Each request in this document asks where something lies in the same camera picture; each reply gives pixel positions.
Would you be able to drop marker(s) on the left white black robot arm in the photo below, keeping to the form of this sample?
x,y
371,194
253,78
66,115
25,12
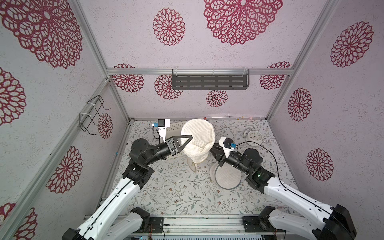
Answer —
x,y
100,225

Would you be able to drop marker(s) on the white perforated plastic basket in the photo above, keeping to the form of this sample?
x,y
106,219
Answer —
x,y
175,129

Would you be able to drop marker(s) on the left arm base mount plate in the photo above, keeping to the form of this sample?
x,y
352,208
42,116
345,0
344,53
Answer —
x,y
152,225

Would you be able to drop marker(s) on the white round plate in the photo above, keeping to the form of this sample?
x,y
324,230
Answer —
x,y
197,150

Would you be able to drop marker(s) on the black wire wall rack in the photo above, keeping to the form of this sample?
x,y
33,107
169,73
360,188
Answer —
x,y
86,119

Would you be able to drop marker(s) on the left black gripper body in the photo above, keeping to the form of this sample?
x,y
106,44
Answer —
x,y
161,150

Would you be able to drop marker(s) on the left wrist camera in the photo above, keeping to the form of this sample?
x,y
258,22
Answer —
x,y
160,129

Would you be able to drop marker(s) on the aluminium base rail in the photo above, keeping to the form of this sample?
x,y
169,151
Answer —
x,y
204,225

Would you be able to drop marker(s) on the white round alarm clock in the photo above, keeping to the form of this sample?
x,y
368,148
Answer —
x,y
253,137

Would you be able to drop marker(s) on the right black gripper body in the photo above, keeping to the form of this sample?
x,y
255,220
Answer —
x,y
218,154

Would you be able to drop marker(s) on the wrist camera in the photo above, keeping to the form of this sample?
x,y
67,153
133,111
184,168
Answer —
x,y
227,145
160,129

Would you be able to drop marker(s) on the dark grey wall shelf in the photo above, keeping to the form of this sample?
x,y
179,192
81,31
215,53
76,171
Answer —
x,y
194,82

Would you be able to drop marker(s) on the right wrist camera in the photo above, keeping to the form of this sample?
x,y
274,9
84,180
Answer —
x,y
227,145

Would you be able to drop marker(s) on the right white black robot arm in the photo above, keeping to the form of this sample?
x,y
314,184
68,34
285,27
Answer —
x,y
339,225

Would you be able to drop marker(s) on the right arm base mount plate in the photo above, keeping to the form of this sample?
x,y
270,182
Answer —
x,y
256,224

